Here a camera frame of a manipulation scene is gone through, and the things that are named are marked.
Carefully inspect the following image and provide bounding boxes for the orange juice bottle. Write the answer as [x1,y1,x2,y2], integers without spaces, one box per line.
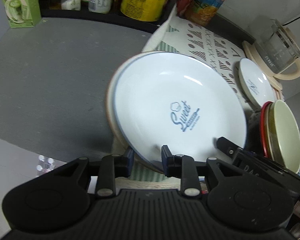
[185,0,240,28]

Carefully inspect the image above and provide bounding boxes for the pale green bowl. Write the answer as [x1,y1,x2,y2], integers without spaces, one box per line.
[272,99,300,174]
[265,102,280,160]

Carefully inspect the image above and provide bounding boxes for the dark sauce bottle yellow label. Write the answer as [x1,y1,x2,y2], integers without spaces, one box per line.
[120,0,172,22]

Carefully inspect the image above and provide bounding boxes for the white plastic jar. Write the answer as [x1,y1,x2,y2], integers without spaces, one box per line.
[88,0,115,14]

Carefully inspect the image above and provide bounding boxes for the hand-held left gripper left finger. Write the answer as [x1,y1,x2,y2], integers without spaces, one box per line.
[54,146,135,197]

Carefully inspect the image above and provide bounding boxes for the white plate with blue print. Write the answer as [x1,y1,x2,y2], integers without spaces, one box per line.
[114,52,248,172]

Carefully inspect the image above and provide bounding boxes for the green carton box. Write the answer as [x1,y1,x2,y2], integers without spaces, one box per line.
[0,0,42,28]

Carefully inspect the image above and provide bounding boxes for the small white blue-rimmed plate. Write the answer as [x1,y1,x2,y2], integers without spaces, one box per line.
[238,58,277,108]

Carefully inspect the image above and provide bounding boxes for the black power cable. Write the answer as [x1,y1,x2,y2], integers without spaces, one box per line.
[282,1,300,27]

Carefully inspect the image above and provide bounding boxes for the glass electric kettle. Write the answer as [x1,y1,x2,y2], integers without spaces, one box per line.
[254,17,300,80]

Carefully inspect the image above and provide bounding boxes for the red and black bowl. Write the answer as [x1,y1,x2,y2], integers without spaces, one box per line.
[259,101,274,158]

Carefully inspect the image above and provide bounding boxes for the black metal rack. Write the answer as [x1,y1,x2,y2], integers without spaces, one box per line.
[39,0,185,34]

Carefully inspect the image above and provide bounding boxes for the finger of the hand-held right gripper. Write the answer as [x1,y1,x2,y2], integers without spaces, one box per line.
[216,137,242,159]

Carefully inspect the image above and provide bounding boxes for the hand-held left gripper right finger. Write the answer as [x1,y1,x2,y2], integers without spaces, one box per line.
[161,145,240,197]

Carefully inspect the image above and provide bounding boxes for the patterned fringed table cloth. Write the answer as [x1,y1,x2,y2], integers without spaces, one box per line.
[112,6,285,182]

